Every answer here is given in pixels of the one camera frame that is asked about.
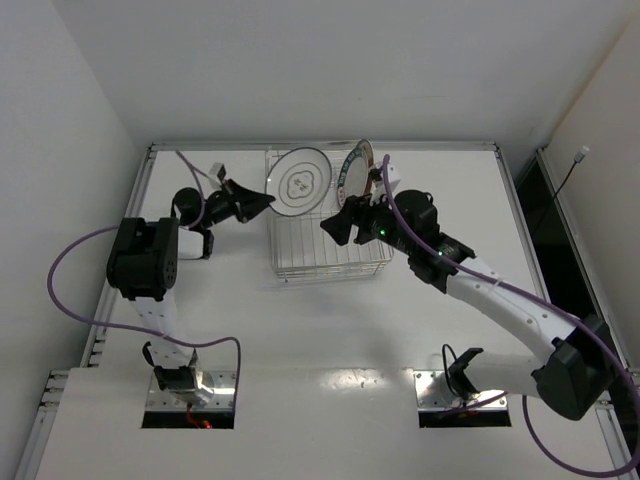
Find metal wire dish rack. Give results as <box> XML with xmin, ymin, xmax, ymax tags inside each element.
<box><xmin>265</xmin><ymin>146</ymin><xmax>393</xmax><ymax>283</ymax></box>

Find black cable with white plug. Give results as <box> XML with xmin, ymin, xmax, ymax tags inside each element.
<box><xmin>552</xmin><ymin>145</ymin><xmax>590</xmax><ymax>200</ymax></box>

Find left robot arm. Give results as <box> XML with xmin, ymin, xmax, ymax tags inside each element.
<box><xmin>106</xmin><ymin>179</ymin><xmax>275</xmax><ymax>406</ymax></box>

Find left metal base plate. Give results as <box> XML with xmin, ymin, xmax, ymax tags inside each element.
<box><xmin>145</xmin><ymin>371</ymin><xmax>236</xmax><ymax>413</ymax></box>

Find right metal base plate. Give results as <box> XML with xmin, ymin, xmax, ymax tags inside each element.
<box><xmin>413</xmin><ymin>370</ymin><xmax>508</xmax><ymax>413</ymax></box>

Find dark teal rimmed plate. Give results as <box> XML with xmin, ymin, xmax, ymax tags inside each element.
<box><xmin>336</xmin><ymin>146</ymin><xmax>365</xmax><ymax>209</ymax></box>

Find white plate teal rings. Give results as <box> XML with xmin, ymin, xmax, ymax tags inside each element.
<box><xmin>264</xmin><ymin>147</ymin><xmax>334</xmax><ymax>217</ymax></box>

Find orange sunburst plate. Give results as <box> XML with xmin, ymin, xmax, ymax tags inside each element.
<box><xmin>356</xmin><ymin>139</ymin><xmax>374</xmax><ymax>195</ymax></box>

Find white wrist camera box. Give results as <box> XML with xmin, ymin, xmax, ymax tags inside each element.
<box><xmin>208</xmin><ymin>162</ymin><xmax>226</xmax><ymax>183</ymax></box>
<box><xmin>369</xmin><ymin>162</ymin><xmax>401</xmax><ymax>194</ymax></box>

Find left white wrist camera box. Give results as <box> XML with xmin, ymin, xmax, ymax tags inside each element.
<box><xmin>208</xmin><ymin>162</ymin><xmax>226</xmax><ymax>183</ymax></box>

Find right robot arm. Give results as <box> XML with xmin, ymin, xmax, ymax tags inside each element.
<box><xmin>320</xmin><ymin>190</ymin><xmax>622</xmax><ymax>420</ymax></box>

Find metal base plate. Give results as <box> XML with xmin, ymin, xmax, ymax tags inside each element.
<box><xmin>145</xmin><ymin>371</ymin><xmax>236</xmax><ymax>413</ymax></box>
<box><xmin>413</xmin><ymin>370</ymin><xmax>508</xmax><ymax>413</ymax></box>

